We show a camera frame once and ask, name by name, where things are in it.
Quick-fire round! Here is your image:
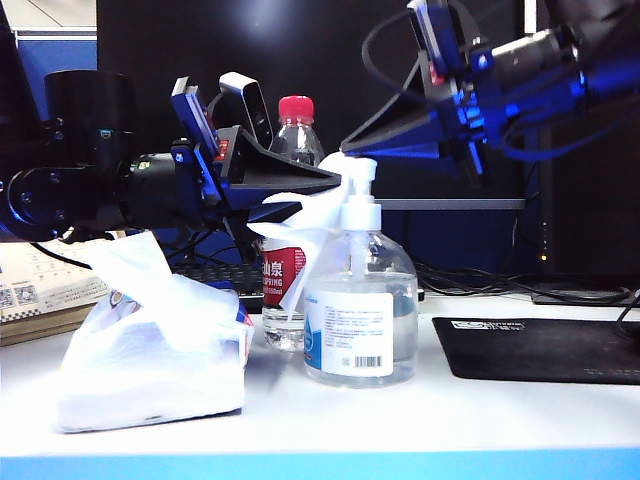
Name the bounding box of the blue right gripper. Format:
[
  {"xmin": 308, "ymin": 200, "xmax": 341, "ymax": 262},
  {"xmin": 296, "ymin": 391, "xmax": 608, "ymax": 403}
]
[{"xmin": 341, "ymin": 0, "xmax": 506, "ymax": 176}]

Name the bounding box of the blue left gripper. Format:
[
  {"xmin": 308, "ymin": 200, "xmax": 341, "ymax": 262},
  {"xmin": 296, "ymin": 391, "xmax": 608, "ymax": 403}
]
[{"xmin": 169, "ymin": 76, "xmax": 344, "ymax": 261}]

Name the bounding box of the white tissue sheet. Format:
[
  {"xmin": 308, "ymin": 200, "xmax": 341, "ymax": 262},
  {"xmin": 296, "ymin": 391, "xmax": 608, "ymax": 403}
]
[
  {"xmin": 247, "ymin": 152, "xmax": 351, "ymax": 319},
  {"xmin": 84, "ymin": 232, "xmax": 174, "ymax": 311}
]

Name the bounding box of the clear sanitizer pump bottle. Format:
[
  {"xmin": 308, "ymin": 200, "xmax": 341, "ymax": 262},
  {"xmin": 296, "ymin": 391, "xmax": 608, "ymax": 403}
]
[{"xmin": 303, "ymin": 157, "xmax": 420, "ymax": 389}]

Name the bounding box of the white blue tissue pack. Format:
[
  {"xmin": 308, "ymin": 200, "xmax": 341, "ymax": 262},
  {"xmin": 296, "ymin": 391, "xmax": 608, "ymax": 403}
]
[{"xmin": 54, "ymin": 272, "xmax": 256, "ymax": 434}]

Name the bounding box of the red-capped clear water bottle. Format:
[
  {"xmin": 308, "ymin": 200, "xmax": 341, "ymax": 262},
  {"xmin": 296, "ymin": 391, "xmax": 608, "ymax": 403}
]
[{"xmin": 260, "ymin": 94, "xmax": 326, "ymax": 351}]

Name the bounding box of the black keyboard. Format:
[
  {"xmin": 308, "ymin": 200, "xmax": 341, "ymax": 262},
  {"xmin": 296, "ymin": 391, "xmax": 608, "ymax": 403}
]
[{"xmin": 172, "ymin": 262, "xmax": 266, "ymax": 314}]

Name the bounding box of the blue office partition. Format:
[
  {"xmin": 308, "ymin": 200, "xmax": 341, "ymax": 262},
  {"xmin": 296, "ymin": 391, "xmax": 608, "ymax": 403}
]
[{"xmin": 12, "ymin": 27, "xmax": 544, "ymax": 276}]

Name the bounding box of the large black monitor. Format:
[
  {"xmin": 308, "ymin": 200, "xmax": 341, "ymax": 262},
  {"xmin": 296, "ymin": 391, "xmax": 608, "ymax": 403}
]
[{"xmin": 97, "ymin": 0, "xmax": 527, "ymax": 213}]

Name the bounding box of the beige desk calendar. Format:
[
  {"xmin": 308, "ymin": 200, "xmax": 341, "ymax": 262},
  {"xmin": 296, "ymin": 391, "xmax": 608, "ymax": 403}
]
[{"xmin": 0, "ymin": 239, "xmax": 114, "ymax": 346}]

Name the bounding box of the black mouse pad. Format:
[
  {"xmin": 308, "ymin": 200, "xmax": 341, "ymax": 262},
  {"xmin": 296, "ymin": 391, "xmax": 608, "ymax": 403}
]
[{"xmin": 432, "ymin": 316, "xmax": 640, "ymax": 385}]

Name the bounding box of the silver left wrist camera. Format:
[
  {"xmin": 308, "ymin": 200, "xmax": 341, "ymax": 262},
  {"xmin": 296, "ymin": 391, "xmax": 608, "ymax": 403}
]
[{"xmin": 218, "ymin": 71, "xmax": 275, "ymax": 151}]

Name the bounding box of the black looped gripper cable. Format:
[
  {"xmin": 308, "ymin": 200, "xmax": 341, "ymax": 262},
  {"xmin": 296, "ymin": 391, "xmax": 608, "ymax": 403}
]
[{"xmin": 360, "ymin": 7, "xmax": 501, "ymax": 101}]

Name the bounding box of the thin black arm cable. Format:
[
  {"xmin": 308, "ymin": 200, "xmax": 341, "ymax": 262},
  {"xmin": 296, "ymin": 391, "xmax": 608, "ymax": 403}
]
[{"xmin": 29, "ymin": 241, "xmax": 96, "ymax": 271}]

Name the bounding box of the black monitor cable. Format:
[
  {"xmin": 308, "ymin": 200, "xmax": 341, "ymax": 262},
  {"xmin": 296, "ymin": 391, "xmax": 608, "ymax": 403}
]
[{"xmin": 419, "ymin": 264, "xmax": 635, "ymax": 306}]

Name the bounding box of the thick black cable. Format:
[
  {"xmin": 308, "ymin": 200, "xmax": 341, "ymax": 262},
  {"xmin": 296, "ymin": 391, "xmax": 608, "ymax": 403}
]
[{"xmin": 615, "ymin": 288, "xmax": 640, "ymax": 341}]

